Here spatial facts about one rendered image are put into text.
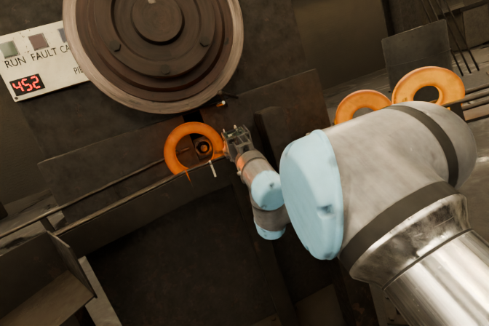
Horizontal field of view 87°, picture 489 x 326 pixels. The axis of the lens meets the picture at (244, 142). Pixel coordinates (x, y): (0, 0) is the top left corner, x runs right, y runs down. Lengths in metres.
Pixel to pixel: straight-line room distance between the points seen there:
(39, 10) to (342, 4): 8.10
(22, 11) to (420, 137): 1.03
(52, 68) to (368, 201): 0.92
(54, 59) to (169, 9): 0.42
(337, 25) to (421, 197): 8.26
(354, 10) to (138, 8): 8.32
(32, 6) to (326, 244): 1.00
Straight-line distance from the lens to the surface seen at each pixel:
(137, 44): 0.73
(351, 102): 0.80
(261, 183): 0.55
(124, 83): 0.78
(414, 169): 0.25
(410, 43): 3.18
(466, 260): 0.24
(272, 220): 0.63
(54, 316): 0.69
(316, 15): 8.20
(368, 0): 9.21
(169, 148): 0.81
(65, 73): 0.98
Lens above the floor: 0.90
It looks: 12 degrees down
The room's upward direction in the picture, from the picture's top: 18 degrees counter-clockwise
